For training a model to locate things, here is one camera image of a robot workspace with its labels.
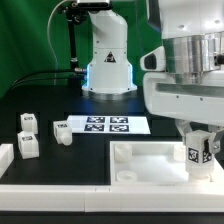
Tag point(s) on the black camera stand pole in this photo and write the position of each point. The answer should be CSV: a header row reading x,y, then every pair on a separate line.
x,y
74,16

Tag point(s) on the white square tabletop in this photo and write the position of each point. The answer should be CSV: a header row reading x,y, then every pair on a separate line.
x,y
152,163

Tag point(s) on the white U-shaped fence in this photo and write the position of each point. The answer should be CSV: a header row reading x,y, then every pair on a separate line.
x,y
111,198

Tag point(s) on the white tag sheet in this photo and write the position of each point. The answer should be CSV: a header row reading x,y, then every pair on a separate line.
x,y
108,124

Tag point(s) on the overhead camera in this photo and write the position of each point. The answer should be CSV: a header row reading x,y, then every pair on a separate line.
x,y
94,4

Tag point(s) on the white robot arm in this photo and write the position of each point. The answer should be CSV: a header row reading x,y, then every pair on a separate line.
x,y
184,77

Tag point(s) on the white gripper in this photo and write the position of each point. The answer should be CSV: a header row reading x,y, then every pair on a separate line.
x,y
200,103

